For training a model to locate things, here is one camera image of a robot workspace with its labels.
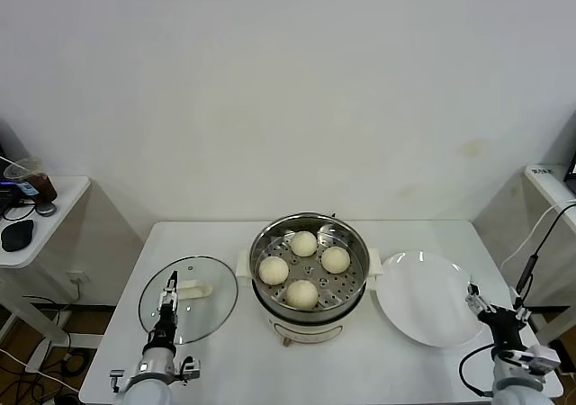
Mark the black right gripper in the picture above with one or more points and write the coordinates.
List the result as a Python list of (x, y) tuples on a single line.
[(504, 326)]

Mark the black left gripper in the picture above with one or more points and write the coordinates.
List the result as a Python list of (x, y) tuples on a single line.
[(165, 324)]

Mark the white steamed baozi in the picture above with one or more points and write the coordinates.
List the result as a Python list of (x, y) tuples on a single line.
[(301, 293), (335, 259), (273, 270), (303, 243)]

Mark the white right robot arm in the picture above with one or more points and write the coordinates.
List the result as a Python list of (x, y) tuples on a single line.
[(517, 391)]

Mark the stainless steel steamer basket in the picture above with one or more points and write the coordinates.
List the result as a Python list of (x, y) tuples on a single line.
[(351, 283)]

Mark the white round plate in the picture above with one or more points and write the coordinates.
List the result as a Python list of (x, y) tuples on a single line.
[(423, 297)]

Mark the white side table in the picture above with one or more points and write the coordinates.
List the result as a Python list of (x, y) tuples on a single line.
[(54, 229)]

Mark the grey round puck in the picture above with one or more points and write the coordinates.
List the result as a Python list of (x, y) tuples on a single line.
[(46, 209)]

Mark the dark monitor edge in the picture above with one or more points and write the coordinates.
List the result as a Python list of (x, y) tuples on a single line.
[(573, 166)]

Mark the black computer mouse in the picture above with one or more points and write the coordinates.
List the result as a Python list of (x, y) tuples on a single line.
[(18, 235)]

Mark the plastic iced coffee cup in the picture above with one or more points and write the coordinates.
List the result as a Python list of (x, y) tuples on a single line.
[(42, 186)]

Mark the dark device with blue light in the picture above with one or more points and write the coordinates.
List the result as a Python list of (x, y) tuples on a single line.
[(9, 193)]

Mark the white drinking straw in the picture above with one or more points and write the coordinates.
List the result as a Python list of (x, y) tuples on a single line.
[(11, 162)]

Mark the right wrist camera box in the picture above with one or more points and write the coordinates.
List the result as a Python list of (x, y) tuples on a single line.
[(542, 359)]

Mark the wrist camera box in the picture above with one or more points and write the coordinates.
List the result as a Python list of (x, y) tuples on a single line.
[(191, 369), (542, 359)]

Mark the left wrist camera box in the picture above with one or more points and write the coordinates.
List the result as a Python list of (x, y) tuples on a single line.
[(191, 369)]

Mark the white wall outlet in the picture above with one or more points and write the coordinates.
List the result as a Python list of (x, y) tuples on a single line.
[(81, 277)]

